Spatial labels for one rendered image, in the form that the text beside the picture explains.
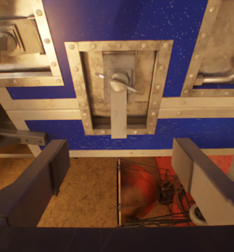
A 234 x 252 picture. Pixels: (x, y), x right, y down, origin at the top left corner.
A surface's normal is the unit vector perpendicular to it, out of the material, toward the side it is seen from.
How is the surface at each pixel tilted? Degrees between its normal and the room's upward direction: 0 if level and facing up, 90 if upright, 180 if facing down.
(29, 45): 100
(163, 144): 90
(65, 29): 90
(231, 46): 90
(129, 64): 90
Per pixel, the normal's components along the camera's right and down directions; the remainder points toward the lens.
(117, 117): 0.00, 0.29
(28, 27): 0.18, 0.73
